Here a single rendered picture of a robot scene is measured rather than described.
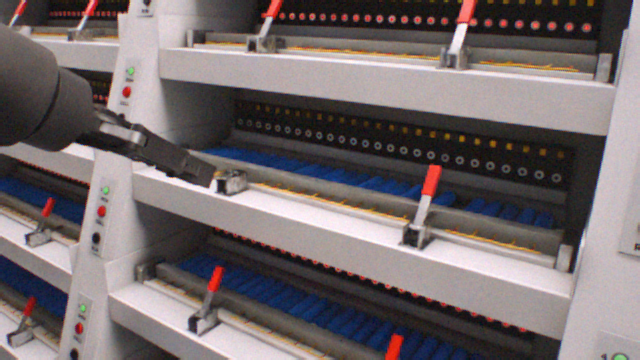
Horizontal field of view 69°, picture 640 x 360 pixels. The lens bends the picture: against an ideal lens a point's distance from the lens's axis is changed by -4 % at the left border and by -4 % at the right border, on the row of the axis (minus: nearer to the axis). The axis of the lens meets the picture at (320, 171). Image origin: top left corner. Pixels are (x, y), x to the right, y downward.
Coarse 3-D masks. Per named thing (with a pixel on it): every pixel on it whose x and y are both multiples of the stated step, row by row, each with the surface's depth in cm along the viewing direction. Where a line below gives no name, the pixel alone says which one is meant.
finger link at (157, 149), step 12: (144, 132) 44; (132, 144) 43; (144, 144) 45; (156, 144) 47; (168, 144) 48; (144, 156) 46; (156, 156) 47; (168, 156) 49; (180, 156) 51; (180, 168) 51
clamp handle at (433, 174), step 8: (432, 168) 52; (440, 168) 52; (432, 176) 52; (424, 184) 52; (432, 184) 52; (424, 192) 52; (432, 192) 51; (424, 200) 52; (424, 208) 51; (416, 216) 51; (424, 216) 51; (416, 224) 51; (424, 224) 52
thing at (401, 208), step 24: (216, 168) 72; (240, 168) 69; (264, 168) 68; (288, 192) 63; (312, 192) 64; (336, 192) 62; (360, 192) 60; (408, 216) 57; (456, 216) 54; (480, 216) 53; (504, 240) 52; (528, 240) 50; (552, 240) 49
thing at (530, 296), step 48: (192, 144) 81; (288, 144) 79; (144, 192) 72; (192, 192) 66; (528, 192) 60; (288, 240) 58; (336, 240) 54; (384, 240) 52; (480, 240) 53; (576, 240) 54; (432, 288) 49; (480, 288) 46; (528, 288) 43
